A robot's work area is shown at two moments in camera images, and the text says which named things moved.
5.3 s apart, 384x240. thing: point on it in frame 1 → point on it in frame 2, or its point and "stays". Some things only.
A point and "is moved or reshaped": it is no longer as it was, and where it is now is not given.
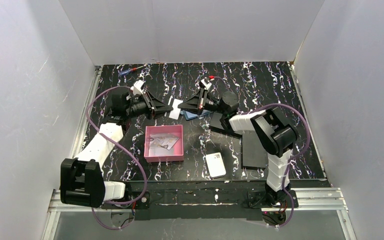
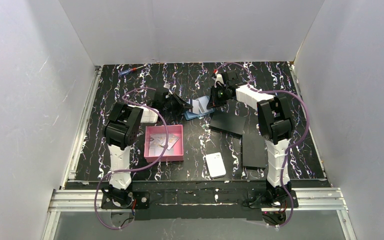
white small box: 215,165 stays
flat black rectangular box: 254,155 stays
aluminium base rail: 304,200 stays
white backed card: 174,113 is moved or reshaped
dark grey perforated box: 216,124 stays
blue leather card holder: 189,115 stays
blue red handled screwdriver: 132,69 stays
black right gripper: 200,100 → 219,95
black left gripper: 148,104 → 173,101
